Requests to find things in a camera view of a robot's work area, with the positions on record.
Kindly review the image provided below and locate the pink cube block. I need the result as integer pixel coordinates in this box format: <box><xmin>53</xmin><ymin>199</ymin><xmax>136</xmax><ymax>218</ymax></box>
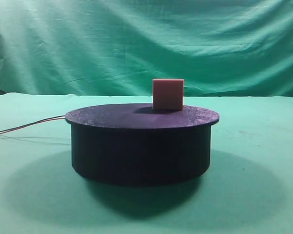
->
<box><xmin>152</xmin><ymin>78</ymin><xmax>184</xmax><ymax>111</ymax></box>

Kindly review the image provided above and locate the black round turntable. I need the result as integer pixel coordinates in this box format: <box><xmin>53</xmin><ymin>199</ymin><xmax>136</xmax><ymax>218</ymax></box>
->
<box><xmin>65</xmin><ymin>103</ymin><xmax>220</xmax><ymax>187</ymax></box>

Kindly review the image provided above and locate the red wire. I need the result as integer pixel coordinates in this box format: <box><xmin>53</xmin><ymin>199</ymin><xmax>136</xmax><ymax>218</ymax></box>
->
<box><xmin>0</xmin><ymin>115</ymin><xmax>66</xmax><ymax>134</ymax></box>

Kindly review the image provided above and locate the black wire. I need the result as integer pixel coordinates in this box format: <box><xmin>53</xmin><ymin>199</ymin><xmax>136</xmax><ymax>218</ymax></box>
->
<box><xmin>0</xmin><ymin>117</ymin><xmax>67</xmax><ymax>137</ymax></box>

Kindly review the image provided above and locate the green backdrop cloth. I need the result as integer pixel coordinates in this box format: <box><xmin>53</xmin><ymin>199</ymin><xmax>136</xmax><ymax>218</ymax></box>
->
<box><xmin>0</xmin><ymin>0</ymin><xmax>293</xmax><ymax>97</ymax></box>

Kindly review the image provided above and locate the green table cloth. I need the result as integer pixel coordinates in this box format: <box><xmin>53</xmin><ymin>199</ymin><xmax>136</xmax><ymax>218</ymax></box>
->
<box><xmin>0</xmin><ymin>93</ymin><xmax>293</xmax><ymax>234</ymax></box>

